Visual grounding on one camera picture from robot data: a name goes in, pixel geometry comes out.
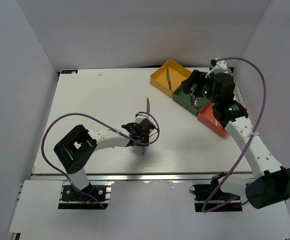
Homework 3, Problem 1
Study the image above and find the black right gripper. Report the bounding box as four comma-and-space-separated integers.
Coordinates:
181, 70, 218, 106

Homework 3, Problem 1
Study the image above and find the knife with green handle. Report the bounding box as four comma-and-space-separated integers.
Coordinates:
146, 97, 150, 114

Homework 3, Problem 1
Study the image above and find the knife with black patterned handle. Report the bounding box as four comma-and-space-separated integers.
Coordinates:
166, 68, 172, 92

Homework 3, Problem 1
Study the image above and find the fork with black patterned handle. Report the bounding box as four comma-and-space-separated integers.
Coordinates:
189, 92, 195, 107

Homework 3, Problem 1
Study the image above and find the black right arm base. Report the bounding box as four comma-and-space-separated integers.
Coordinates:
189, 184, 242, 213

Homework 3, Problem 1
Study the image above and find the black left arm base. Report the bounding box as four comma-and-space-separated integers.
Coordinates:
58, 181, 111, 210

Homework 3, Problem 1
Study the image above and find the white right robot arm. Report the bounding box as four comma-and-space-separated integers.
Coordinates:
181, 70, 290, 209

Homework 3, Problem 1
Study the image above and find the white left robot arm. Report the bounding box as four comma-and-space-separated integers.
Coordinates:
54, 117, 156, 200

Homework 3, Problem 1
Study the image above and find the orange square bin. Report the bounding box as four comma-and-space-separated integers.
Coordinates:
197, 100, 248, 138

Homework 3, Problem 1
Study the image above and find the green square bin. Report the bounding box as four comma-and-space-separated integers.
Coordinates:
173, 85, 208, 116

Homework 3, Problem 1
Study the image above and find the yellow square bin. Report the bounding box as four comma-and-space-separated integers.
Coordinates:
150, 59, 192, 98

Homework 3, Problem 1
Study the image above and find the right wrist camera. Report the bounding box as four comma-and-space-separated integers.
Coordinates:
205, 58, 227, 79

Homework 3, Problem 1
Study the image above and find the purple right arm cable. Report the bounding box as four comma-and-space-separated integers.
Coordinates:
201, 57, 268, 213

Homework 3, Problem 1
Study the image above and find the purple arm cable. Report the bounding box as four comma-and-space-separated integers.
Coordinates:
41, 111, 160, 210
201, 57, 268, 213

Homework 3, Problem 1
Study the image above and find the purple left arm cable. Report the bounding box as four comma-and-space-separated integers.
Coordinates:
41, 111, 160, 210

